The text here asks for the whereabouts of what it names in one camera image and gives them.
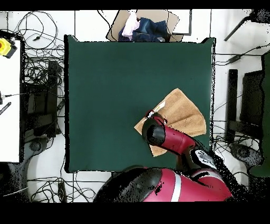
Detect tan terry towel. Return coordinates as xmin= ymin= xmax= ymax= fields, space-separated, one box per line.
xmin=133 ymin=88 xmax=207 ymax=157

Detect dark green table cloth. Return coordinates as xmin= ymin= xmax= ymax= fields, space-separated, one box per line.
xmin=64 ymin=34 xmax=216 ymax=173

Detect blue jeans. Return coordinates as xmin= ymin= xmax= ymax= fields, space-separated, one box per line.
xmin=118 ymin=17 xmax=171 ymax=42

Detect white garment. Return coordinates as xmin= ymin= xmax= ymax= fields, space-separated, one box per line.
xmin=121 ymin=11 xmax=140 ymax=40

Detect cardboard box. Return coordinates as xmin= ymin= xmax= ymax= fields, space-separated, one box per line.
xmin=105 ymin=9 xmax=184 ymax=42

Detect grey round stand foot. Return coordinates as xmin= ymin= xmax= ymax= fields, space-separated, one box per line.
xmin=24 ymin=137 xmax=50 ymax=157
xmin=230 ymin=143 xmax=262 ymax=170

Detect dark green draped furniture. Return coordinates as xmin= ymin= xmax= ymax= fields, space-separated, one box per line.
xmin=248 ymin=50 xmax=270 ymax=178

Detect black power strip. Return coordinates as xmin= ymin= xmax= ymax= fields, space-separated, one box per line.
xmin=57 ymin=182 xmax=67 ymax=202

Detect white desk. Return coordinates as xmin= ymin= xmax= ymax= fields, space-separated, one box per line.
xmin=0 ymin=40 xmax=22 ymax=163

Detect black tripod leg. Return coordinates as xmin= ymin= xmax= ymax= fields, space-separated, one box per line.
xmin=223 ymin=8 xmax=270 ymax=42

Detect yellow emergency stop box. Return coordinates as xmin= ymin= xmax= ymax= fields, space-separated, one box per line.
xmin=0 ymin=38 xmax=18 ymax=59

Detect black power adapter with cable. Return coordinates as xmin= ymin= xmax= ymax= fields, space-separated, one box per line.
xmin=214 ymin=43 xmax=270 ymax=66

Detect black looped cable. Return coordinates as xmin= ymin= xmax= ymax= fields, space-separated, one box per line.
xmin=16 ymin=10 xmax=59 ymax=50

